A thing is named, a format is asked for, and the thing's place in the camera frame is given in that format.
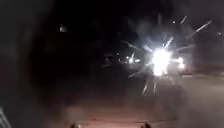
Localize grey asphalt road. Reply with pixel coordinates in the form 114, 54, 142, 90
43, 71, 224, 128

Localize vehicle with bright headlights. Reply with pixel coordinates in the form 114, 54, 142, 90
149, 48, 186, 78

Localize robot's own part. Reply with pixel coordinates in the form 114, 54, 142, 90
140, 122, 152, 128
69, 123, 83, 128

